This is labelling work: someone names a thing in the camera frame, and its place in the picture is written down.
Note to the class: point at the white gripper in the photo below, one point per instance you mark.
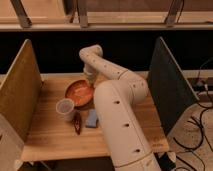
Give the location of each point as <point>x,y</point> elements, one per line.
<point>90,76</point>

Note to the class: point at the orange ceramic bowl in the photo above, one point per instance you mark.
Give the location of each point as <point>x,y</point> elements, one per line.
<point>80,92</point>

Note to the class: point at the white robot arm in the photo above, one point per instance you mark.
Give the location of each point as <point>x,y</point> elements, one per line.
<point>113,100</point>

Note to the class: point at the blue sponge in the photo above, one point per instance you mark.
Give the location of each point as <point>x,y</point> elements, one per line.
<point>92,119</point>

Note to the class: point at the clear plastic cup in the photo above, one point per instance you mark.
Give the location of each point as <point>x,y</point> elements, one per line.
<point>66,109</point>

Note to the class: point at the dark red chili pepper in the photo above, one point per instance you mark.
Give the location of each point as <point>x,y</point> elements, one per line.
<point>77,123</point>

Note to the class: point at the left wooden side panel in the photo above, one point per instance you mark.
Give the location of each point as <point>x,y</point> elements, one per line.
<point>19,90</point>

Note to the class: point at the right dark side panel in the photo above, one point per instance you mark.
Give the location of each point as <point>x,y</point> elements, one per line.
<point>171,91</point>

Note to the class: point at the wooden shelf rail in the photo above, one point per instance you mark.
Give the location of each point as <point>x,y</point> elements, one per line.
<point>105,15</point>

